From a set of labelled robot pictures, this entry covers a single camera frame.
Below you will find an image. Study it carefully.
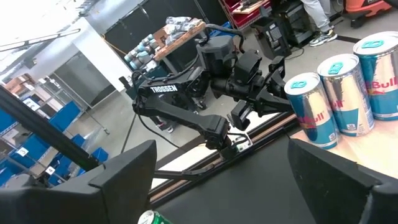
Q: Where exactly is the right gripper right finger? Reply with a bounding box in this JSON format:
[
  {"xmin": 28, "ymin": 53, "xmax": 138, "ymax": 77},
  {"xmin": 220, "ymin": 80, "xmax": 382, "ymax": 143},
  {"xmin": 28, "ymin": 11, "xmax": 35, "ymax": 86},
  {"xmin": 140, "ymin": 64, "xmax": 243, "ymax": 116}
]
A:
[{"xmin": 287, "ymin": 138, "xmax": 398, "ymax": 224}]

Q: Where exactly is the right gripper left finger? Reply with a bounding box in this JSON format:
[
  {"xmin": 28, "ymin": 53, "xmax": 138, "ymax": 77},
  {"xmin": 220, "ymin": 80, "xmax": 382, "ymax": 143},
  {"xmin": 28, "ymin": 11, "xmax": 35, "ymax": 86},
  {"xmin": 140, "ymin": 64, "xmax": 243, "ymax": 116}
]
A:
[{"xmin": 0, "ymin": 139, "xmax": 158, "ymax": 224}]

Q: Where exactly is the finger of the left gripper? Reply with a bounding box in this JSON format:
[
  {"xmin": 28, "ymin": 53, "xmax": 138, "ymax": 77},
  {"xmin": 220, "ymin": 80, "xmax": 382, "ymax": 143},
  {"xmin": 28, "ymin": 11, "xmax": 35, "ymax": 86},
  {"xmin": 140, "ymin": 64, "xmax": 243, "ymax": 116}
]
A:
[
  {"xmin": 269, "ymin": 55, "xmax": 287, "ymax": 94},
  {"xmin": 255, "ymin": 93, "xmax": 295, "ymax": 118}
]

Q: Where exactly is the blue silver Red Bull can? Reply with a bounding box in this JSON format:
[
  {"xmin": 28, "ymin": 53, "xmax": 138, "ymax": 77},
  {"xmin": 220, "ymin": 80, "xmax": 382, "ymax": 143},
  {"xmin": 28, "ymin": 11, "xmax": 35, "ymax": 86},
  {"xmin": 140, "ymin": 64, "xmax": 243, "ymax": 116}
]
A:
[
  {"xmin": 353, "ymin": 30, "xmax": 398, "ymax": 121},
  {"xmin": 284, "ymin": 72, "xmax": 340, "ymax": 150},
  {"xmin": 317, "ymin": 53, "xmax": 376, "ymax": 138}
]

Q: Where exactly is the black computer tower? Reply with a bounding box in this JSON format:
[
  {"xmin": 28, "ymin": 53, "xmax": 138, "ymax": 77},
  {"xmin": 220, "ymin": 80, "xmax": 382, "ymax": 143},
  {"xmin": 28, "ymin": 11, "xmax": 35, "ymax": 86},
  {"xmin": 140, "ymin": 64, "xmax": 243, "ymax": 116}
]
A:
[{"xmin": 250, "ymin": 15, "xmax": 292, "ymax": 60}]

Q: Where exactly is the blue storage bin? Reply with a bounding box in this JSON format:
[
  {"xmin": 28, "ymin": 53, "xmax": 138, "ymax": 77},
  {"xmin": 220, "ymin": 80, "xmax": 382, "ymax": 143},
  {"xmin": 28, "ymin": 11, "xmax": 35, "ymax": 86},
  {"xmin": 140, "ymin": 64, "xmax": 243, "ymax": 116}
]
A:
[
  {"xmin": 46, "ymin": 154, "xmax": 80, "ymax": 187},
  {"xmin": 49, "ymin": 100, "xmax": 82, "ymax": 133},
  {"xmin": 17, "ymin": 133, "xmax": 52, "ymax": 164},
  {"xmin": 89, "ymin": 146, "xmax": 110, "ymax": 163}
]

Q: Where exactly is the green Sprite can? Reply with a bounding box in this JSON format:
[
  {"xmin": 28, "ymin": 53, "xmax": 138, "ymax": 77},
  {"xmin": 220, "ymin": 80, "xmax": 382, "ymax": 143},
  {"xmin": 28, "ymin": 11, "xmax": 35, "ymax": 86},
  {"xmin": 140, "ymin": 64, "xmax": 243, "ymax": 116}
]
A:
[{"xmin": 137, "ymin": 210, "xmax": 174, "ymax": 224}]

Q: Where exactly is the red tool cart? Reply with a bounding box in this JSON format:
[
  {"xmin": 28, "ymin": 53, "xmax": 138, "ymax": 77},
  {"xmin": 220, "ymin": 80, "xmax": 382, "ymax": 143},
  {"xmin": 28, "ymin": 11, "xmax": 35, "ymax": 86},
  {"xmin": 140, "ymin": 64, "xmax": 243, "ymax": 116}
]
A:
[{"xmin": 221, "ymin": 0, "xmax": 274, "ymax": 31}]

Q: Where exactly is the person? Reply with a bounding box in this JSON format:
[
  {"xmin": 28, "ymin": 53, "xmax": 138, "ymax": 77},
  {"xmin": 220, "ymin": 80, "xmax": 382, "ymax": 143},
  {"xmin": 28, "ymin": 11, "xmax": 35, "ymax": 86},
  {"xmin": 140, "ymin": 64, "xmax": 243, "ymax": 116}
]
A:
[{"xmin": 300, "ymin": 0, "xmax": 339, "ymax": 48}]

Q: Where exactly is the wooden workbench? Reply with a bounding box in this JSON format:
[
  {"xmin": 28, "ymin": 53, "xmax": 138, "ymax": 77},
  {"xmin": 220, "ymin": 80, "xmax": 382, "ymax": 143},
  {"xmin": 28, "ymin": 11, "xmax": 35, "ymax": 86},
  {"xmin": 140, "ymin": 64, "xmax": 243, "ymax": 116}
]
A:
[{"xmin": 152, "ymin": 20, "xmax": 208, "ymax": 75}]

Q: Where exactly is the grey cloth bundle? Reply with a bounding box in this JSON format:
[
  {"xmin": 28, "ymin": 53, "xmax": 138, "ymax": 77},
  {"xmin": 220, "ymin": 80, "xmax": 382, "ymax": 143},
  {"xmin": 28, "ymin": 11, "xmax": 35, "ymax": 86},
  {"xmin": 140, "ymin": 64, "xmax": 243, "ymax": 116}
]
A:
[{"xmin": 164, "ymin": 15, "xmax": 203, "ymax": 45}]

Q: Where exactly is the orange shop vacuum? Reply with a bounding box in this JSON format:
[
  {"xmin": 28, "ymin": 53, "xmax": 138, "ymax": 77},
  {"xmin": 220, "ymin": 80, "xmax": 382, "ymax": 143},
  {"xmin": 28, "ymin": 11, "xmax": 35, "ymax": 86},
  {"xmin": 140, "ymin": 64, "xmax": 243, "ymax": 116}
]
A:
[{"xmin": 341, "ymin": 0, "xmax": 393, "ymax": 29}]

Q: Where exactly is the grey metal cabinet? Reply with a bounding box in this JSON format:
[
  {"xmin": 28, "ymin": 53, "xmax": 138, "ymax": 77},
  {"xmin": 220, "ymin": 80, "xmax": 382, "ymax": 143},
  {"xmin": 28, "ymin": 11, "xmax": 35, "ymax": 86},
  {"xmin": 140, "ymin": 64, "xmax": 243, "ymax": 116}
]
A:
[{"xmin": 53, "ymin": 50, "xmax": 118, "ymax": 109}]

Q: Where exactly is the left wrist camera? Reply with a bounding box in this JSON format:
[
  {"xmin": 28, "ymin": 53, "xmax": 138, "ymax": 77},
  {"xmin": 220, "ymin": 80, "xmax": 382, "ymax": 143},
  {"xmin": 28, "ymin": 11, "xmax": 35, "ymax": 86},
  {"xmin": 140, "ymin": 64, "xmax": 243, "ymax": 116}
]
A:
[{"xmin": 196, "ymin": 34, "xmax": 236, "ymax": 75}]

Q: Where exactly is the thin black frame rod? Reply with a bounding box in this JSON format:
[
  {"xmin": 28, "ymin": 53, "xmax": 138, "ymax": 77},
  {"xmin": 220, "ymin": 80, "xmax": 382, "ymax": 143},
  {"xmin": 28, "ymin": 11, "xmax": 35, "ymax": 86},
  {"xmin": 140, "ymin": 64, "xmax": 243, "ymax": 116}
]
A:
[{"xmin": 151, "ymin": 167, "xmax": 219, "ymax": 182}]

